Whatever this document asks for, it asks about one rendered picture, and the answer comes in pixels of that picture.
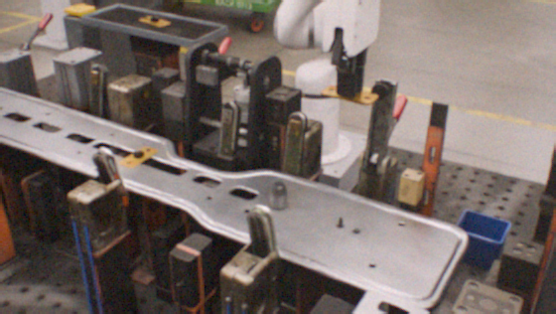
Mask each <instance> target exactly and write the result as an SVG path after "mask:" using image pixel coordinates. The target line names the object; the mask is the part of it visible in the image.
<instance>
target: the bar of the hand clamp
mask: <svg viewBox="0 0 556 314"><path fill-rule="evenodd" d="M398 84H399V81H398V80H393V79H389V78H378V79H376V80H375V82H374V87H372V88H371V94H375V95H378V99H377V100H375V101H374V103H373V104H372V107H371V113H370V120H369V125H368V131H367V137H366V143H365V156H364V162H363V168H362V169H364V170H366V169H367V168H369V167H370V165H371V164H370V162H368V159H369V158H370V157H371V156H372V153H373V148H375V149H379V150H380V153H379V159H378V165H377V171H376V173H377V174H381V167H382V160H383V159H384V158H385V157H386V156H387V151H388V145H389V139H390V128H391V122H392V117H393V111H394V105H395V100H396V94H397V89H398Z"/></svg>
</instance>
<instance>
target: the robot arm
mask: <svg viewBox="0 0 556 314"><path fill-rule="evenodd" d="M379 1H380V0H328V1H326V0H284V1H283V2H282V4H281V5H280V6H279V10H278V12H277V15H276V17H275V22H274V34H275V38H276V40H277V41H278V43H279V45H280V46H281V47H283V48H285V49H289V50H321V49H323V50H324V52H323V53H322V54H320V55H319V56H317V57H315V58H313V59H311V60H309V61H308V62H306V63H304V64H302V65H300V66H299V67H298V68H297V70H296V73H295V88H301V89H302V93H303V94H304V97H302V112H304V113H305V114H306V115H307V116H308V117H309V118H310V119H312V120H320V121H322V122H323V124H324V134H323V154H322V167H326V166H330V165H334V164H337V163H339V162H341V161H342V160H344V159H347V157H348V155H349V153H350V144H349V141H348V140H347V139H346V138H345V137H344V136H342V135H340V134H339V127H340V100H339V99H338V98H334V97H331V96H323V95H321V91H322V90H323V89H324V88H326V87H327V86H329V85H335V86H336V94H337V95H341V96H343V95H344V96H348V97H352V98H354V97H356V92H357V91H358V92H361V91H363V82H364V71H365V68H364V66H365V64H366V59H367V47H368V46H369V45H370V44H372V43H373V42H374V41H375V39H376V35H377V29H378V20H379ZM362 66H363V67H362Z"/></svg>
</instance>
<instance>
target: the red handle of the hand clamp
mask: <svg viewBox="0 0 556 314"><path fill-rule="evenodd" d="M407 102H408V98H407V96H406V95H404V94H401V95H398V96H397V98H396V101H395V105H394V111H393V117H392V122H391V128H390V136H391V134H392V132H393V130H394V128H395V126H396V124H397V123H398V122H399V119H400V117H401V115H402V112H403V111H404V109H405V107H406V104H407ZM379 153H380V150H379V149H374V151H373V154H372V156H371V157H370V158H369V159H368V162H370V164H371V165H373V166H375V167H377V165H378V159H379Z"/></svg>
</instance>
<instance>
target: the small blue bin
mask: <svg viewBox="0 0 556 314"><path fill-rule="evenodd" d="M456 227H458V228H461V229H463V230H464V231H465V232H466V233H467V236H468V238H469V248H468V252H467V254H466V255H465V257H464V259H463V261H462V262H464V263H467V264H472V265H475V266H478V267H480V268H483V269H486V270H490V267H491V266H492V264H493V262H494V261H495V260H498V258H499V256H500V254H501V252H502V249H503V248H504V244H505V240H506V238H507V232H508V231H509V229H510V227H511V223H510V222H507V221H504V220H501V219H497V218H495V217H491V216H488V215H485V214H482V213H479V212H473V211H469V210H465V211H464V212H463V214H462V216H461V218H460V219H459V220H458V222H457V223H456Z"/></svg>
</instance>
